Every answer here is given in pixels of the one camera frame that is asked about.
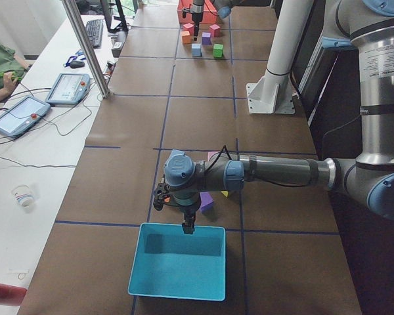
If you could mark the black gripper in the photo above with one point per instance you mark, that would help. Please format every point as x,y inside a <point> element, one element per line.
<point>187,210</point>
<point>197,15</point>

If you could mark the light blue foam block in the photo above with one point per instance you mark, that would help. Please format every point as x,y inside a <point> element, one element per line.
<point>196,50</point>

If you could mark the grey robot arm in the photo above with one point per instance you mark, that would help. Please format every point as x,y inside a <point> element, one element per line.
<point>367,26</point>
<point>223,7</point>

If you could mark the red foam block left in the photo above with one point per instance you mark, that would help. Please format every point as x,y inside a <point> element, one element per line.
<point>188,27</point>

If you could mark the red foam block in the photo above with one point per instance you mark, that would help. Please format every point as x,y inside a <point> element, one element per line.
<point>215,30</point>
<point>188,27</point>

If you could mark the purple foam block far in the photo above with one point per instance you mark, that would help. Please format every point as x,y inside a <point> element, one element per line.
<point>206,38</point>

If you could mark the orange foam block far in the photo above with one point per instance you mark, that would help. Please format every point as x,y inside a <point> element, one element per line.
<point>186,37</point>

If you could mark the red foam block right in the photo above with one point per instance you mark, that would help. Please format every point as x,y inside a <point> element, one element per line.
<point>215,30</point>

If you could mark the purple foam block near bin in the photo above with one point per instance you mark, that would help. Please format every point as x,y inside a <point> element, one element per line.
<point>207,202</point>

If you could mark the green foam block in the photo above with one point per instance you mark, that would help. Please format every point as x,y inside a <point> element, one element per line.
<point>218,50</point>

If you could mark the teal plastic bin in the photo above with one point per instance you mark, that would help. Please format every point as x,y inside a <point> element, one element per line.
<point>171,264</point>

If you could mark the pink foam block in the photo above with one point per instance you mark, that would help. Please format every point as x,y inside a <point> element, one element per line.
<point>211,154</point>

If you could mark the black power adapter box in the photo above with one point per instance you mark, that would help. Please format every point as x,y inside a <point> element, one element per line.
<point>118,41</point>

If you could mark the black keyboard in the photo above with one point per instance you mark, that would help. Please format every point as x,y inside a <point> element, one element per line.
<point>94,29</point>

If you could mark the black computer mouse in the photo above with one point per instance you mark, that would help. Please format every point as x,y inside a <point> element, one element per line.
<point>76,64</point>

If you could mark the teach pendant far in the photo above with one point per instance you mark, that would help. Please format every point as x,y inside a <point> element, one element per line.
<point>69,89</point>

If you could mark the teach pendant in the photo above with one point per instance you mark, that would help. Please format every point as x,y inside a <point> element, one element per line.
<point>22,116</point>
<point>69,89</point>

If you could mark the paper cup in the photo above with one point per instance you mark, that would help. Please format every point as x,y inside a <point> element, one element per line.
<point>24,196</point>

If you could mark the teach pendant near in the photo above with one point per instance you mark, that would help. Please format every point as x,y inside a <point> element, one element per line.
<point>22,116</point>

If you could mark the person in green shirt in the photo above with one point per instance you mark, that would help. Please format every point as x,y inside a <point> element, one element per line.
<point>12,67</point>

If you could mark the red object at corner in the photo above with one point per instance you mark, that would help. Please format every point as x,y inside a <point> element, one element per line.
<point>11,295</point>

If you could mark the white mounting post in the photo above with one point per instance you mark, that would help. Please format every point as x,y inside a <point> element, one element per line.
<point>272,94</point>

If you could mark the aluminium frame post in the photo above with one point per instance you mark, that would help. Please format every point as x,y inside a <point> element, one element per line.
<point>74,17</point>

